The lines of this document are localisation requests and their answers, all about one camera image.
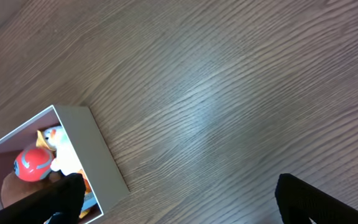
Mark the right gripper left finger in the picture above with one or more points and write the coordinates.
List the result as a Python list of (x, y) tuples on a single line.
[(59, 203)]

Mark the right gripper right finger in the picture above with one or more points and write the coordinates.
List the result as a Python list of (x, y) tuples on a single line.
[(300, 202)]

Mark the red eyeball toy ball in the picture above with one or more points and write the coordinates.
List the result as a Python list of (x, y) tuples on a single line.
[(33, 164)]

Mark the brown furry plush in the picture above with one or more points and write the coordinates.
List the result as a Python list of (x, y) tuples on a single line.
[(15, 189)]

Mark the white orange plush duck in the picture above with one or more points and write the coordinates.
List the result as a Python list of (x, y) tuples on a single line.
[(55, 139)]

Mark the white box pink interior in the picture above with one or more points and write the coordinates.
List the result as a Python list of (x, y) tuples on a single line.
[(88, 145)]

